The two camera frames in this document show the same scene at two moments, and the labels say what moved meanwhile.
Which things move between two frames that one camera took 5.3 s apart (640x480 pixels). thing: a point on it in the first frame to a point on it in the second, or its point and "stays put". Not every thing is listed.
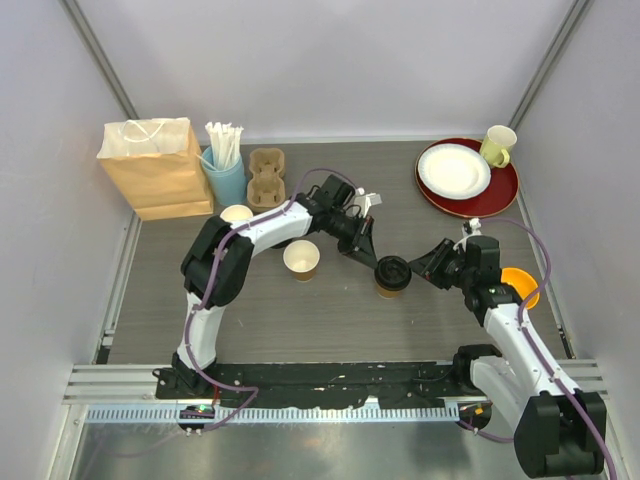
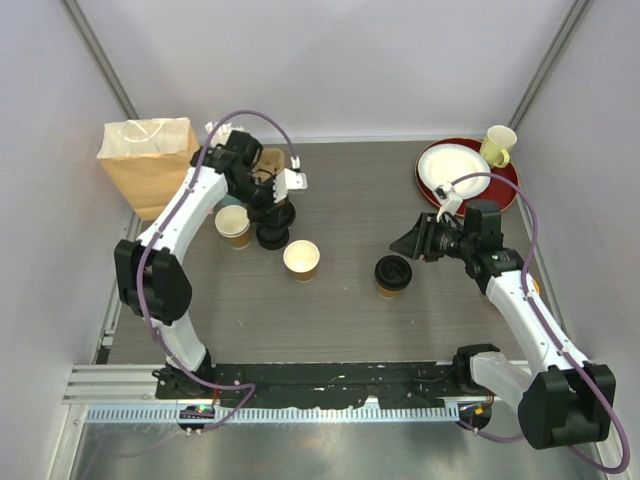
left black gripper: [360, 247] to [270, 214]
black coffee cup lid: [392, 273] stays put
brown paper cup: [386, 293] stays put
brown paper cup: [301, 257] stays put
